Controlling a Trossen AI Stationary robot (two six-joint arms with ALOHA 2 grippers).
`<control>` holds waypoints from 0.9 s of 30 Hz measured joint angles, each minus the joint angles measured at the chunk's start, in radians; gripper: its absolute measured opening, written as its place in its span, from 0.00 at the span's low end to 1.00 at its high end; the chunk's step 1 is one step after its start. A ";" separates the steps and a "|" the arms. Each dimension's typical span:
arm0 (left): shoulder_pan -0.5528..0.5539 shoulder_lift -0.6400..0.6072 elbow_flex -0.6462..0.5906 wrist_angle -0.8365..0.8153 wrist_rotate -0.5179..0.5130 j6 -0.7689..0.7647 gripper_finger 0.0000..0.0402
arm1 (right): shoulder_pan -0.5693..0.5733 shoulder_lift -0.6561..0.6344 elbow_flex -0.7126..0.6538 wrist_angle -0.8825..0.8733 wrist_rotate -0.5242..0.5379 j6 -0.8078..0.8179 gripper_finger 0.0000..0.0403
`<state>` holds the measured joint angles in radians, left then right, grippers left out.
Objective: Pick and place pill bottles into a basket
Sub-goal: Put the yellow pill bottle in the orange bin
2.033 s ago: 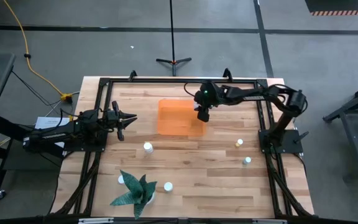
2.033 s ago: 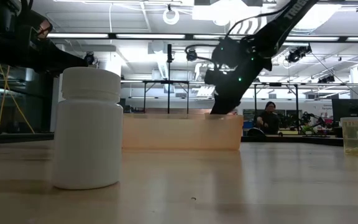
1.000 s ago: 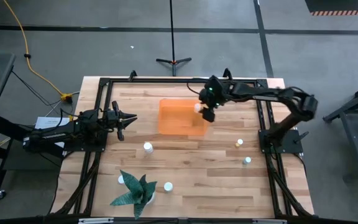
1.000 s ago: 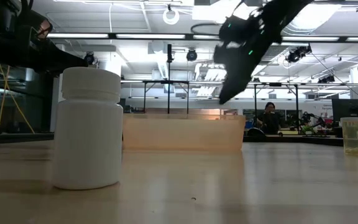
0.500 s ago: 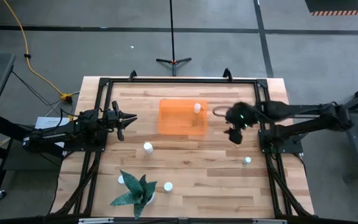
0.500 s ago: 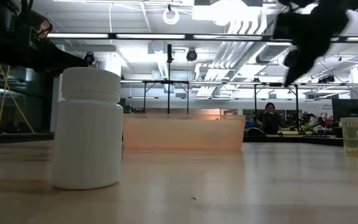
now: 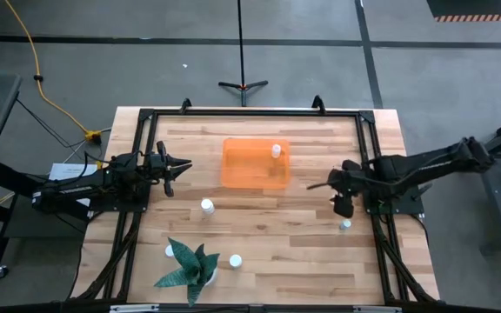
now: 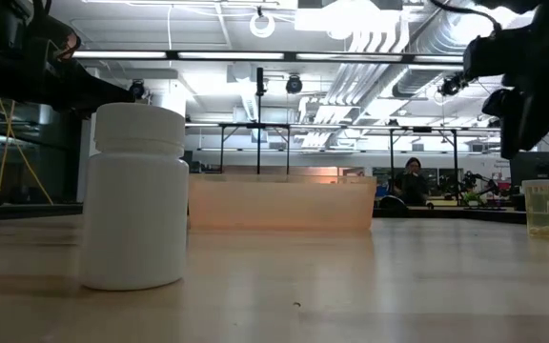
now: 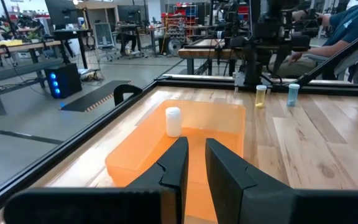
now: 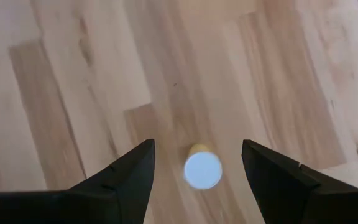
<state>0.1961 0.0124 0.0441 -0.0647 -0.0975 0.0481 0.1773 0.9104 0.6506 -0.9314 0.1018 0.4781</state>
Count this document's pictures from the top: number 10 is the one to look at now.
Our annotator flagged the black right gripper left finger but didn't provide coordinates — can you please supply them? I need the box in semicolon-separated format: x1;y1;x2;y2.
0;138;156;224

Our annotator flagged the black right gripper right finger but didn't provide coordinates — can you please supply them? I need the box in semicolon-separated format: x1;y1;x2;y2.
241;139;358;224

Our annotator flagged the amber pill bottle white cap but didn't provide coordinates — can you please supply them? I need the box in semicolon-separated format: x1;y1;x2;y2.
183;142;223;190

